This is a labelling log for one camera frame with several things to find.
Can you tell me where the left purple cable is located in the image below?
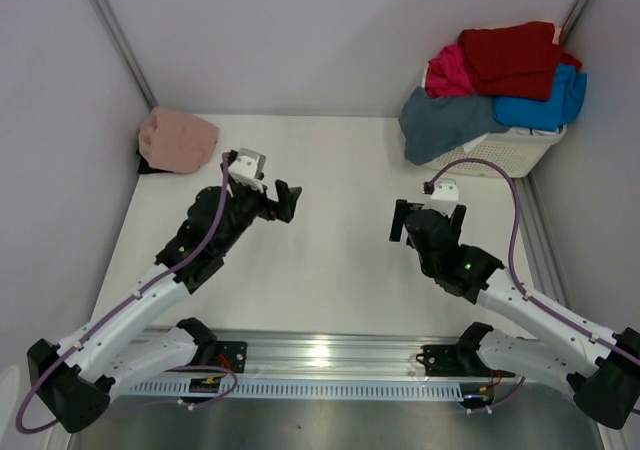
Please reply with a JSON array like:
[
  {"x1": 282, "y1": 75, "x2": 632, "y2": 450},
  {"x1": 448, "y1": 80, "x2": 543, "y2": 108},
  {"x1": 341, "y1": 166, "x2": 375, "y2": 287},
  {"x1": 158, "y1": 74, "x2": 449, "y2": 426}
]
[{"x1": 15, "y1": 152, "x2": 239, "y2": 434}]

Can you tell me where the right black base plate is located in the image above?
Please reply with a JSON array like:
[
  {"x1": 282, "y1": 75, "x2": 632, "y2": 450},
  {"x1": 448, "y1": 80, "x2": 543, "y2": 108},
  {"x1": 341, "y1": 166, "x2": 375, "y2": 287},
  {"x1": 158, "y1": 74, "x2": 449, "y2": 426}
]
[{"x1": 415, "y1": 344, "x2": 493, "y2": 377}]

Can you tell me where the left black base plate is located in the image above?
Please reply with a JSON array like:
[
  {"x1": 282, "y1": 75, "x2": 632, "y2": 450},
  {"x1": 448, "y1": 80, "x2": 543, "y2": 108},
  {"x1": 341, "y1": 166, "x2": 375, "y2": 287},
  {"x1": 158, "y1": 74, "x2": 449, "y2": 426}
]
[{"x1": 204, "y1": 340, "x2": 248, "y2": 373}]

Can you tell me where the purple cable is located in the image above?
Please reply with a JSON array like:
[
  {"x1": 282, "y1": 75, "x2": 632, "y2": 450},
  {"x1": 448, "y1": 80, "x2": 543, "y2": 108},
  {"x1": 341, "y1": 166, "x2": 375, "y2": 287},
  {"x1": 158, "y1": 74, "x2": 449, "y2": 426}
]
[
  {"x1": 423, "y1": 157, "x2": 640, "y2": 415},
  {"x1": 15, "y1": 152, "x2": 239, "y2": 434}
]

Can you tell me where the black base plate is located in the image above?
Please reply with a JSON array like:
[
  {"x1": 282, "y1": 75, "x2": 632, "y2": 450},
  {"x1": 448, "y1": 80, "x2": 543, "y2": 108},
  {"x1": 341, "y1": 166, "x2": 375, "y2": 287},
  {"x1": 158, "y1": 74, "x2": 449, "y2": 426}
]
[
  {"x1": 204, "y1": 340, "x2": 248, "y2": 373},
  {"x1": 415, "y1": 344, "x2": 493, "y2": 377}
]

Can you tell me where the grey blue t shirt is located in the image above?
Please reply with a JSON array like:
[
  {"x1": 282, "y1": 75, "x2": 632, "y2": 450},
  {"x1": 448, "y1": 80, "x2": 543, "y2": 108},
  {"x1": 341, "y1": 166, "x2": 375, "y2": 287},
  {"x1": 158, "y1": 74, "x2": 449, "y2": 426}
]
[{"x1": 398, "y1": 87, "x2": 510, "y2": 165}]

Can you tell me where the pink t shirt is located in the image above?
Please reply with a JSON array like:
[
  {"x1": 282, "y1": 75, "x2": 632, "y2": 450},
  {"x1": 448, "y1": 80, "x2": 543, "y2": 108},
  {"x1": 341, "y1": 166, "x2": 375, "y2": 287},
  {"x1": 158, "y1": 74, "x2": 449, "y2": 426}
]
[{"x1": 138, "y1": 106, "x2": 220, "y2": 174}]

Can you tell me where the white slotted cable duct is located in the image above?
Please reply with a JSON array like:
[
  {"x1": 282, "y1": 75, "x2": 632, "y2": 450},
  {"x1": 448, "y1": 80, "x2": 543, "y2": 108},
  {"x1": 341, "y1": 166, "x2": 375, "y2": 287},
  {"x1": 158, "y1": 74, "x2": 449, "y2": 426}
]
[{"x1": 125, "y1": 375, "x2": 463, "y2": 402}]

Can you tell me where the magenta t shirt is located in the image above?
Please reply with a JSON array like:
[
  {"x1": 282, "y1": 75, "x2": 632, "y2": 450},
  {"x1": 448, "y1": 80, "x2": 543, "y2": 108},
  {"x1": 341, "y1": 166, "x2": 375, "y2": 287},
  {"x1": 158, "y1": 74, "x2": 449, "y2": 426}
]
[{"x1": 424, "y1": 44, "x2": 479, "y2": 98}]

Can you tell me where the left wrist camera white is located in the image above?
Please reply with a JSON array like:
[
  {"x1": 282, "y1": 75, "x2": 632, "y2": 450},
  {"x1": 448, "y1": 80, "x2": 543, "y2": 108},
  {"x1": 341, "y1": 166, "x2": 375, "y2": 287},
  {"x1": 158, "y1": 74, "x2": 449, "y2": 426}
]
[{"x1": 227, "y1": 148, "x2": 266, "y2": 193}]

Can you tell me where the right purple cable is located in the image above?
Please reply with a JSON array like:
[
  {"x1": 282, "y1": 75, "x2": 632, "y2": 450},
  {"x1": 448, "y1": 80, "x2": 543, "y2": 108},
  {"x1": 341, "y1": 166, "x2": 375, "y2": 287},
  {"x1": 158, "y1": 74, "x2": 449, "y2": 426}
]
[{"x1": 423, "y1": 157, "x2": 640, "y2": 415}]

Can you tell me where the white laundry basket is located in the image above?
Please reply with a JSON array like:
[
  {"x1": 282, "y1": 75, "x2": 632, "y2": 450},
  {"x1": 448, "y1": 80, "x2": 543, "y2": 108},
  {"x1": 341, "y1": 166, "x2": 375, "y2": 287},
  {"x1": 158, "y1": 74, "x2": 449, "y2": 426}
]
[{"x1": 424, "y1": 125, "x2": 568, "y2": 178}]

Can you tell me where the folded black t shirt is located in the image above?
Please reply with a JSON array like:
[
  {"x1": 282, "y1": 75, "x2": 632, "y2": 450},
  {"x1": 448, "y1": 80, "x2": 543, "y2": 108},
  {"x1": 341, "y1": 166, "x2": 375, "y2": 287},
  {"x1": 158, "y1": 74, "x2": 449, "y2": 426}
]
[{"x1": 136, "y1": 148, "x2": 167, "y2": 175}]

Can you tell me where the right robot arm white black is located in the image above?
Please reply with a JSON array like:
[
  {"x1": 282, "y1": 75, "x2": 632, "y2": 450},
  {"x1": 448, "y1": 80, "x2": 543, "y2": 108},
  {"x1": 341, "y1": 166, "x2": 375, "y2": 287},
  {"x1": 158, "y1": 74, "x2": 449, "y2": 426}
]
[{"x1": 389, "y1": 199, "x2": 639, "y2": 430}]

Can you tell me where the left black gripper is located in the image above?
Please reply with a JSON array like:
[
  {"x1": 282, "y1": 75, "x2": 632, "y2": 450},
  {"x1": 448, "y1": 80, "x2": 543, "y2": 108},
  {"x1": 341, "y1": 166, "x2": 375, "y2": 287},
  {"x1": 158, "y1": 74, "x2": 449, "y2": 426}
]
[{"x1": 215, "y1": 163, "x2": 298, "y2": 253}]

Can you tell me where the dark red t shirt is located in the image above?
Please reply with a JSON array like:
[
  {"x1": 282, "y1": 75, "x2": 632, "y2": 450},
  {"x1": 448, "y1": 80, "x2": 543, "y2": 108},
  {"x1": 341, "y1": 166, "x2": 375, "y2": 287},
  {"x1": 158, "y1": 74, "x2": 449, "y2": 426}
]
[{"x1": 458, "y1": 21, "x2": 582, "y2": 101}]

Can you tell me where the bright blue t shirt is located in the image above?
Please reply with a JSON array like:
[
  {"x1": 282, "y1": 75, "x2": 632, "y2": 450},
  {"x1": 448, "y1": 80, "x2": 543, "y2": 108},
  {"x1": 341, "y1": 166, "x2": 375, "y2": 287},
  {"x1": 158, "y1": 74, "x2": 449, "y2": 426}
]
[{"x1": 490, "y1": 62, "x2": 588, "y2": 132}]

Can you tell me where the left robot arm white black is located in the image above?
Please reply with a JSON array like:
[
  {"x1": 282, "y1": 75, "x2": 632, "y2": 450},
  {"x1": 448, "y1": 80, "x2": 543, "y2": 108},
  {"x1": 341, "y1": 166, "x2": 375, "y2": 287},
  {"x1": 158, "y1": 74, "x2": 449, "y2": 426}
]
[{"x1": 26, "y1": 180, "x2": 302, "y2": 433}]

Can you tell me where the white t shirt in basket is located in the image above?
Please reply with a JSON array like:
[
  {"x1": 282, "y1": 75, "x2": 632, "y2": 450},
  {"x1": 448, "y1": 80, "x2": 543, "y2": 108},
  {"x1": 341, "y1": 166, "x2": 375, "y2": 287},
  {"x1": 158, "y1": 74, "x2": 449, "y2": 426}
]
[{"x1": 509, "y1": 125, "x2": 567, "y2": 138}]

